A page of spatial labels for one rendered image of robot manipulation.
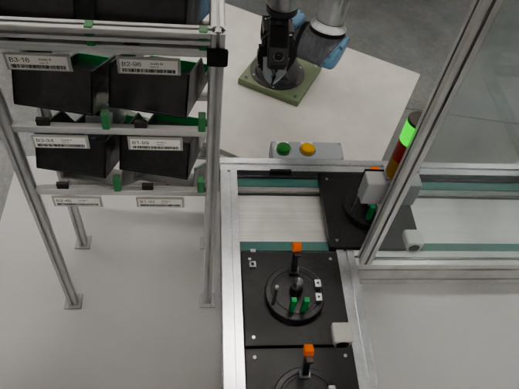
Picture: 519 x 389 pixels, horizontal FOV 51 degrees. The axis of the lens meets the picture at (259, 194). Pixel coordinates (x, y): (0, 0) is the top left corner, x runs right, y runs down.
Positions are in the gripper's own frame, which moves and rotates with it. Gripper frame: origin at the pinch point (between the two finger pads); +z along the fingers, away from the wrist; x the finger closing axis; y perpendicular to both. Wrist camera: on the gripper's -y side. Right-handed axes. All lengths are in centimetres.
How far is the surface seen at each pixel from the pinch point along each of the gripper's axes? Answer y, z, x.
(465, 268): -36, 28, -51
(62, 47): -42, -39, 36
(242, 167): -4.9, 26.6, 5.5
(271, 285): -43.2, 23.9, 0.5
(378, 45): 183, 121, -97
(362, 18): 213, 121, -91
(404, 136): -32.5, -15.3, -21.4
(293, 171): -6.0, 26.9, -8.8
